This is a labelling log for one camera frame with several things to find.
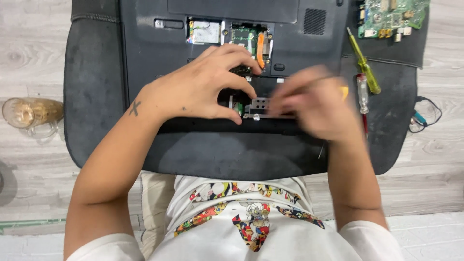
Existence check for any person's left hand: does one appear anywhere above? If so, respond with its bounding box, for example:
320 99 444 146
144 43 264 126

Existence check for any black laptop underside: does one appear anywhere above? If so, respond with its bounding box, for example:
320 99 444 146
119 0 351 135

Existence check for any white printed shirt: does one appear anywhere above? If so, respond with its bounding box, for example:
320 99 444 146
65 175 405 261

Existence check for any clear red tester screwdriver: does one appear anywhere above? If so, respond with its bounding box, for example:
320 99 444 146
356 73 370 139

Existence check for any green circuit board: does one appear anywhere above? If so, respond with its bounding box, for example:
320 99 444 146
357 0 431 43

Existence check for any glass mug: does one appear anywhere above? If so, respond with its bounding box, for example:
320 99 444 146
2 97 64 140

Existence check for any orange strip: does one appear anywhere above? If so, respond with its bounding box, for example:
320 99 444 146
256 32 266 70

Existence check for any white wireless card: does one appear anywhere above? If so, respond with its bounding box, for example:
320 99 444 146
188 20 222 45

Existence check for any green pipe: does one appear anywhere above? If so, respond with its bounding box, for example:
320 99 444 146
0 218 67 230

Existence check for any black cable with teal plug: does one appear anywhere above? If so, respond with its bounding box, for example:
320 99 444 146
408 96 443 134

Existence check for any yellow handled screwdriver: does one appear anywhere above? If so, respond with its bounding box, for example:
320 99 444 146
346 27 382 95

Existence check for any silver metal bracket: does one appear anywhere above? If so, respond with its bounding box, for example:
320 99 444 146
243 97 302 121

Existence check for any person's right hand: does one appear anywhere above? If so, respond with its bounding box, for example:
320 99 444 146
269 65 360 144

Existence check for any large black work mat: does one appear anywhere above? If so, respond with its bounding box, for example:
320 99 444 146
63 17 418 181

